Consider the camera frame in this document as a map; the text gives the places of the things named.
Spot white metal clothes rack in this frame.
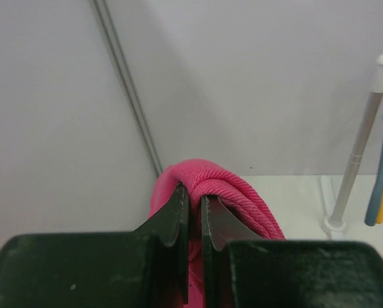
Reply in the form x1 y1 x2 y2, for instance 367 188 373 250
320 54 383 241

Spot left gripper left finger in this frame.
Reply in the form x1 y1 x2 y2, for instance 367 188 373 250
0 184 189 307

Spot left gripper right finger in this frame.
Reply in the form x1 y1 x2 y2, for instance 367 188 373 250
201 196 383 307

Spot pink trousers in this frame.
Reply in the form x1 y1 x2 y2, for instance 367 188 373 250
149 158 285 307

